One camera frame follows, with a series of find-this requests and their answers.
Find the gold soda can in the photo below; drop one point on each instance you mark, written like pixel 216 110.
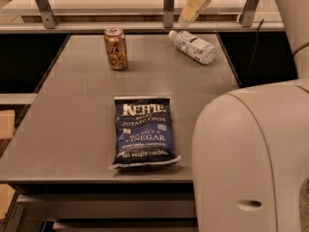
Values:
pixel 115 46

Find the left metal bracket post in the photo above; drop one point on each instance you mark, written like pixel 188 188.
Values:
pixel 48 19

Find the right metal bracket post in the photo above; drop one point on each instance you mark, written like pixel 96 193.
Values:
pixel 247 17

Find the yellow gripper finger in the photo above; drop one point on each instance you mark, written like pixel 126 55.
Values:
pixel 191 10

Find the metal bracket post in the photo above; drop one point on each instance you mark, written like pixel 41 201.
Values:
pixel 247 17
pixel 48 19
pixel 168 13

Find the cardboard box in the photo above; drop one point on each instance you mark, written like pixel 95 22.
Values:
pixel 6 124

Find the clear plastic water bottle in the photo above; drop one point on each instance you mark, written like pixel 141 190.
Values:
pixel 193 46

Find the middle metal bracket post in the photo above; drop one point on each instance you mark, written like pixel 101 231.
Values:
pixel 168 13

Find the grey drawer front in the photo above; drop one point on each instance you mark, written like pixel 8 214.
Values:
pixel 116 205

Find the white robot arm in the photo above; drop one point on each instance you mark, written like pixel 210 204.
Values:
pixel 250 147

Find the blue Kettle chip bag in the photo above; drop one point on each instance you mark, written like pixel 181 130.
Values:
pixel 144 132

